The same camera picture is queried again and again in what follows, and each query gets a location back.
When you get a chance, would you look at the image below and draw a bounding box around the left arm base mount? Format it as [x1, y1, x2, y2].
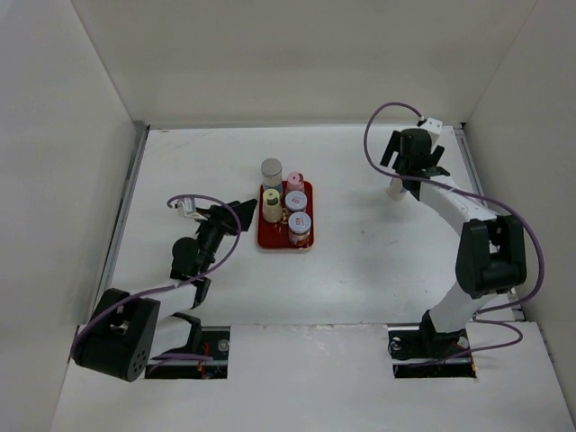
[144, 327, 231, 380]

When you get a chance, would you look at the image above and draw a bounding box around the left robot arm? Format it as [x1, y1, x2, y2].
[70, 194, 257, 383]

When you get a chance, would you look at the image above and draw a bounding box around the red rectangular tray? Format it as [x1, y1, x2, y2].
[256, 181, 315, 251]

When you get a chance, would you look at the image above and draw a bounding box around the pink-lid spice jar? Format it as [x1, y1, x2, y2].
[285, 171, 305, 194]

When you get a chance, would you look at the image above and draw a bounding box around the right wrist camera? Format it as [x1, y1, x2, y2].
[417, 117, 444, 146]

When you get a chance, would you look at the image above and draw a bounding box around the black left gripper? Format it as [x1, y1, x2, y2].
[193, 199, 257, 275]

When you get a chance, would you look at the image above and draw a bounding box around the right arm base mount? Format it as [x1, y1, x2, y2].
[388, 326, 476, 379]

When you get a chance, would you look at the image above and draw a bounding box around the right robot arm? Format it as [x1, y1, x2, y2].
[380, 128, 527, 360]

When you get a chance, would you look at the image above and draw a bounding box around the tall silver-lid bottle blue label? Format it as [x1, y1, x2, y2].
[261, 157, 283, 190]

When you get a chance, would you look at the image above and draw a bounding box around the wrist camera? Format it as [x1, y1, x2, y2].
[417, 117, 444, 146]
[175, 197, 197, 219]

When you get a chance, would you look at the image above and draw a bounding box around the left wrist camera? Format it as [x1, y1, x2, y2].
[175, 197, 197, 219]

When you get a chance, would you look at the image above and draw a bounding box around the yellow-lid spice bottle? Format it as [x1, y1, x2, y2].
[262, 189, 283, 223]

